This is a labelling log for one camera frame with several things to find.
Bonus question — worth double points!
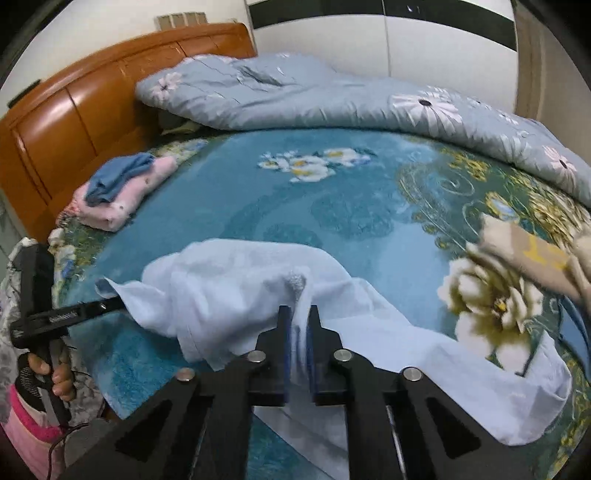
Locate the pale blue white garment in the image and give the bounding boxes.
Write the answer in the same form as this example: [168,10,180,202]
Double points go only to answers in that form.
[95,239,573,446]

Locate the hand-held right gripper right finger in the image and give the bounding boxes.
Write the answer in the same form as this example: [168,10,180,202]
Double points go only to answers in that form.
[305,305,532,480]

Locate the person's left hand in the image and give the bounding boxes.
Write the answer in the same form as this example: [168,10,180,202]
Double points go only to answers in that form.
[28,351,77,402]

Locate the person's left forearm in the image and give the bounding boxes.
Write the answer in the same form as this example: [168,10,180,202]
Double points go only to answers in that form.
[4,369,68,464]

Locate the black cable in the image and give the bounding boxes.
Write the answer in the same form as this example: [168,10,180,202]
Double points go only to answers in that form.
[46,421,95,480]

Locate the white wardrobe with black stripe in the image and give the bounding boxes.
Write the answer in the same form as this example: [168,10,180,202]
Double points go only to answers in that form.
[247,0,518,116]

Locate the beige garment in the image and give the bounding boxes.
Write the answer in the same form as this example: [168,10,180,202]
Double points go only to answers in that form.
[466,215,591,305]

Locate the teal floral bed blanket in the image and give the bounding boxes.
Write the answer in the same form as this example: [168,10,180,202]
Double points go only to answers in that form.
[48,124,591,480]

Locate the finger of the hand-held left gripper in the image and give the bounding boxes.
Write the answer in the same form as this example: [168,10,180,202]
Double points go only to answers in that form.
[82,298,126,320]

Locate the folded blue cloth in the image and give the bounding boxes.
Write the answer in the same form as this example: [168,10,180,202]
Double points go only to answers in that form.
[85,154,155,206]

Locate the grey floral cloth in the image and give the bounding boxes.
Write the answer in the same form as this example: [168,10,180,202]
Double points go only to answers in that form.
[0,237,107,416]

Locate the dark blue garment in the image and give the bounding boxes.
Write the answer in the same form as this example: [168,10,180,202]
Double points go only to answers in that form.
[556,295,589,365]

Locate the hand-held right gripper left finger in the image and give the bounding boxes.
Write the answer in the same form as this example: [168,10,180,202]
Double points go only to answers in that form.
[60,305,293,480]

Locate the wooden bed headboard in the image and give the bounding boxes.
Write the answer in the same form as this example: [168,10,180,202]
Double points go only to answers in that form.
[0,23,257,243]

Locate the folded pink clothes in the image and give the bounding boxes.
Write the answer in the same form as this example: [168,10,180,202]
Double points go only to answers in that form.
[69,154,178,232]

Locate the blue floral quilt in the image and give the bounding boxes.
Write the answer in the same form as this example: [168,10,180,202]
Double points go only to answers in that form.
[135,53,591,208]

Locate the beige wall panel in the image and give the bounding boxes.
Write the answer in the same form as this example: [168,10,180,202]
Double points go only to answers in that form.
[154,13,204,32]

